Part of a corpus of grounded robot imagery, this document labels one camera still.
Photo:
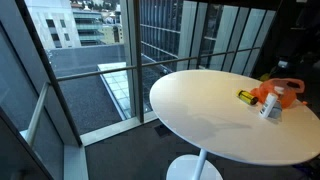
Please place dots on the yellow and brown vitamin bottle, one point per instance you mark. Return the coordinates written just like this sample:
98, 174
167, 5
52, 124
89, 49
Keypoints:
247, 97

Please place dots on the orange plastic bag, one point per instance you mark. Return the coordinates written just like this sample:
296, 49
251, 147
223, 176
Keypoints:
285, 88

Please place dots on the white standing bottle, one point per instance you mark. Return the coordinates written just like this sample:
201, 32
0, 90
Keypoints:
268, 105

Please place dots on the round white pedestal table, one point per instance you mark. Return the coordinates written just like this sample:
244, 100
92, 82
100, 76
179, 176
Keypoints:
201, 107

